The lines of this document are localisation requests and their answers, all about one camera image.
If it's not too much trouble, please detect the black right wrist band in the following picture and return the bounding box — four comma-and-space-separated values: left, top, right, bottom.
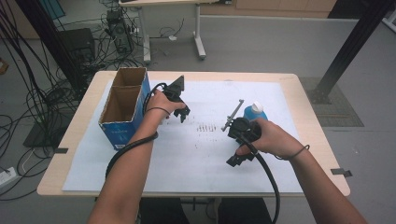
275, 144, 311, 161

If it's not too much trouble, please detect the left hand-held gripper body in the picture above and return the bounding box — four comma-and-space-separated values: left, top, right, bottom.
162, 75, 191, 115

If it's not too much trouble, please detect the light wooden cabinet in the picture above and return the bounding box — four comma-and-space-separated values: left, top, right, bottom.
200, 0, 338, 19

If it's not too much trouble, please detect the black square case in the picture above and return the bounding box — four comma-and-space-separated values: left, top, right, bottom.
59, 27, 96, 63

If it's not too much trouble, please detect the black wrist band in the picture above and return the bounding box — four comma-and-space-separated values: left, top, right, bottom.
145, 106, 172, 117
275, 144, 311, 161

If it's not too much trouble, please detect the person's leg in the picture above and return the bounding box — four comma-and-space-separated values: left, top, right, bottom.
218, 197, 275, 224
138, 197, 191, 224

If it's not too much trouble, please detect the black metal stand with base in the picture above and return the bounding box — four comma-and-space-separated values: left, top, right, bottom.
13, 0, 88, 148

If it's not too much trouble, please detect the black left wrist band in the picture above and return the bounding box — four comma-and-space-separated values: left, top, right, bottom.
145, 106, 172, 117

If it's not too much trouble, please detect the grey floor mat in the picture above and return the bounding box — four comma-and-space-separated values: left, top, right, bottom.
298, 77, 364, 128

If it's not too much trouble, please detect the person's right leg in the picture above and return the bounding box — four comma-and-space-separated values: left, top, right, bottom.
218, 197, 275, 224

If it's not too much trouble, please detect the black computer tower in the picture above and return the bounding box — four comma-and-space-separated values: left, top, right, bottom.
106, 8, 134, 54

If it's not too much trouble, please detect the white power strip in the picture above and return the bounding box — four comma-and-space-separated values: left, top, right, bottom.
0, 166, 18, 189

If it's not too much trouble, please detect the white desk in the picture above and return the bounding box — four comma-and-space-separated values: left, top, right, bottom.
118, 0, 233, 65

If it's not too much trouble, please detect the person's right hand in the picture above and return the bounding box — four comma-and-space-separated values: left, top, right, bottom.
235, 119, 305, 161

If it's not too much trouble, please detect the blue cardboard box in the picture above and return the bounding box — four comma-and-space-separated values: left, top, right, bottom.
98, 67, 151, 151

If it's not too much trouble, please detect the person's left leg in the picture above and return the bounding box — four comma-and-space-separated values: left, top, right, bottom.
138, 197, 191, 224

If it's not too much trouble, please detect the white paper sheet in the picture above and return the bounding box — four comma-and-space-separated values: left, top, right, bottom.
62, 79, 304, 194

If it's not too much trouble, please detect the black slanted metal post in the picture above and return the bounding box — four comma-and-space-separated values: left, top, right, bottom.
307, 0, 396, 105

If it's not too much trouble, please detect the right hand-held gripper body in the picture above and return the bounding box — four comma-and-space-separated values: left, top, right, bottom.
220, 99, 262, 147

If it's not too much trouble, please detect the blue bottle with white cap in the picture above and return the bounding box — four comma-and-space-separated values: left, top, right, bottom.
242, 101, 269, 123

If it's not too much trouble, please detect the tangle of black floor cables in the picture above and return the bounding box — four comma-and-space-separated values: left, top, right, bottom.
0, 0, 185, 202

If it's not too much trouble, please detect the person's left hand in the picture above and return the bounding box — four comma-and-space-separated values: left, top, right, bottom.
145, 90, 187, 122

